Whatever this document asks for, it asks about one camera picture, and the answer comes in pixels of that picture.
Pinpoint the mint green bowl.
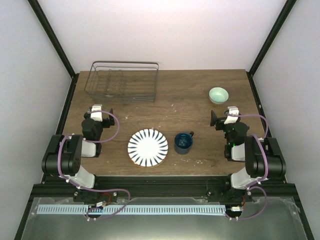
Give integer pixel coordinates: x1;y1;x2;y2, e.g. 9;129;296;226
208;87;229;105

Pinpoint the black wire dish rack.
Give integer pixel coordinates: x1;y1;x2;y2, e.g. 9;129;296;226
84;60;160;102

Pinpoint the dark blue mug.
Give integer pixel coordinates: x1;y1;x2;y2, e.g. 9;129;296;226
174;131;194;155

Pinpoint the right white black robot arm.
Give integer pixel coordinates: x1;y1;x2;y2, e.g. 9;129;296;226
210;106;286;202

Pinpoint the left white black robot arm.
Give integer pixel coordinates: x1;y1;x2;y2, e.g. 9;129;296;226
41;104;120;202

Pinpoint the blue striped white plate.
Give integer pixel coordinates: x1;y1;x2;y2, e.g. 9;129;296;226
127;128;169;164

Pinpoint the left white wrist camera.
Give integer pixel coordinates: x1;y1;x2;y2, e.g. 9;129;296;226
89;104;103;122

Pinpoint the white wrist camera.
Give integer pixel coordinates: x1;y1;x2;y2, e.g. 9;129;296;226
224;106;239;125
89;104;103;122

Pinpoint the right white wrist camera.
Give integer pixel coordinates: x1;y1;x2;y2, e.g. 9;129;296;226
224;106;239;125

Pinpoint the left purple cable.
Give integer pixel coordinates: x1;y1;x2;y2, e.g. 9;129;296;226
57;109;131;222

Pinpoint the purple cable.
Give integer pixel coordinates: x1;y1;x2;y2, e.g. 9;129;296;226
57;109;131;222
226;113;271;221

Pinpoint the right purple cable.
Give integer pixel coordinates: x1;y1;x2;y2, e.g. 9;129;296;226
226;113;271;221

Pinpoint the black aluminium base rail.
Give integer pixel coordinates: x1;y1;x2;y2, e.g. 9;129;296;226
32;174;297;201

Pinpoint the light blue slotted cable duct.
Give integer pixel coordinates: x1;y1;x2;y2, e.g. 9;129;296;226
36;204;226;216

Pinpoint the left black frame post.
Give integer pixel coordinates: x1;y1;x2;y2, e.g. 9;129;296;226
28;0;77;78

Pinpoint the black frame post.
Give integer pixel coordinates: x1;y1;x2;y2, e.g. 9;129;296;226
248;0;297;76
28;0;77;78

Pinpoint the right black frame post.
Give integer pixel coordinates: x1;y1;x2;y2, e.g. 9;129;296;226
248;0;297;76

